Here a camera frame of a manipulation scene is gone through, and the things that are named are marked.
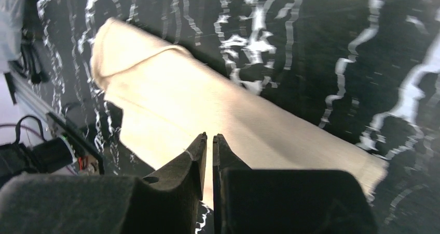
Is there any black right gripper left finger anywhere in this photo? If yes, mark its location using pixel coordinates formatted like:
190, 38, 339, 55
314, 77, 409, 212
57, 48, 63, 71
1, 133, 207, 233

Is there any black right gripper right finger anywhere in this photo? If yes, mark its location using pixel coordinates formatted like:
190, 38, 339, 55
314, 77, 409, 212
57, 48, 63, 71
213, 134, 378, 233

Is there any beige cloth napkin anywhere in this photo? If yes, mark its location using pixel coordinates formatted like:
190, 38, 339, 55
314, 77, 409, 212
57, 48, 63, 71
90, 18, 388, 196

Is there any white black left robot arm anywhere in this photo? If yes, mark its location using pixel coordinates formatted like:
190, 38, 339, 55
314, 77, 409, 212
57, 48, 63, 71
1, 133, 207, 233

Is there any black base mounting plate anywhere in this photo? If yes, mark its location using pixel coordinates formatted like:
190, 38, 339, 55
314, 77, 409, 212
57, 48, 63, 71
46, 112, 105, 175

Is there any clear plastic box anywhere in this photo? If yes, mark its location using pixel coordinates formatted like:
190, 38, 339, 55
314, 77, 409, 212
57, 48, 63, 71
1, 0, 25, 61

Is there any aluminium front frame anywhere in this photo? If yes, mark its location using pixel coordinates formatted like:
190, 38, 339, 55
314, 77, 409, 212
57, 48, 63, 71
5, 71, 68, 139

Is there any black coiled cable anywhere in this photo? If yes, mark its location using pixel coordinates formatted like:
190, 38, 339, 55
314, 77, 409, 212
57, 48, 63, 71
19, 30, 50, 85

